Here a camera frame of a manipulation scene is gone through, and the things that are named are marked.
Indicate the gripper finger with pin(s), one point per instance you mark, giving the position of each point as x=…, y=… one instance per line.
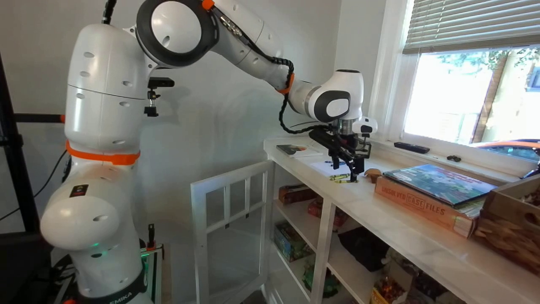
x=357, y=169
x=335, y=161

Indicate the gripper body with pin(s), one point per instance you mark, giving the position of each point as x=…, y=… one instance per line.
x=353, y=143

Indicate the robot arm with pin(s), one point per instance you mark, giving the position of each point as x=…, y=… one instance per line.
x=105, y=105

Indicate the white colouring book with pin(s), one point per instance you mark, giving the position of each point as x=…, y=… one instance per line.
x=327, y=168

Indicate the green crayon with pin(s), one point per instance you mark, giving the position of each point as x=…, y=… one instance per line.
x=339, y=176

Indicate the yellow-green crayon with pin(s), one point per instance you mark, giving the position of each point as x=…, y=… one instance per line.
x=344, y=181

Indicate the small dark book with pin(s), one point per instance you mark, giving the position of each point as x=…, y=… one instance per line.
x=297, y=150

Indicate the small wooden mushroom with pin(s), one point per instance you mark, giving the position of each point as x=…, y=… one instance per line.
x=373, y=174

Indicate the red box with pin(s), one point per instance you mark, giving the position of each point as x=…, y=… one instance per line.
x=316, y=209

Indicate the brown box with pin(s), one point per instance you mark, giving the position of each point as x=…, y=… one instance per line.
x=295, y=193

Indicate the black remote control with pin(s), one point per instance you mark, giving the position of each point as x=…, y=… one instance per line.
x=411, y=147

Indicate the orange game box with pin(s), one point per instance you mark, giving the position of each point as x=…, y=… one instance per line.
x=422, y=207

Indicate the black bag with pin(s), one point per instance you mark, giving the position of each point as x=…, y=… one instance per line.
x=365, y=249

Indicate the blue-green puzzle box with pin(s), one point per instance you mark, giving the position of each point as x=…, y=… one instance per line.
x=438, y=183

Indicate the blue game box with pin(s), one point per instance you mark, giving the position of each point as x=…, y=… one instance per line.
x=291, y=242

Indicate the small black object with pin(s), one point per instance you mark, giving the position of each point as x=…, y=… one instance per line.
x=454, y=158

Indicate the window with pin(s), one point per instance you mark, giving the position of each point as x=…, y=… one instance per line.
x=447, y=97

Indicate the green toy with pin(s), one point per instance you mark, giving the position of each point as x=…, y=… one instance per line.
x=327, y=285

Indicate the yellow box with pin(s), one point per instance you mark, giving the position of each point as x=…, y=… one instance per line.
x=386, y=291

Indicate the white cabinet door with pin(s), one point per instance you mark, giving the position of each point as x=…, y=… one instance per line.
x=230, y=236

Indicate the wooden crate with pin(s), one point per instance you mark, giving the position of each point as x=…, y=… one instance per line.
x=510, y=223

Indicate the window blind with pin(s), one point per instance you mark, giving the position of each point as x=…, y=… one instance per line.
x=472, y=23

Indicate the black and orange clamp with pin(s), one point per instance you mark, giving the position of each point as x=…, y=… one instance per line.
x=150, y=238

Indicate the black stand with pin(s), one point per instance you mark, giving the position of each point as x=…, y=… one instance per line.
x=12, y=147

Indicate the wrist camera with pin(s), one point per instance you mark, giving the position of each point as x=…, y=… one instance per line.
x=321, y=137

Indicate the camera on mount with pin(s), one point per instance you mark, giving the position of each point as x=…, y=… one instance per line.
x=152, y=95

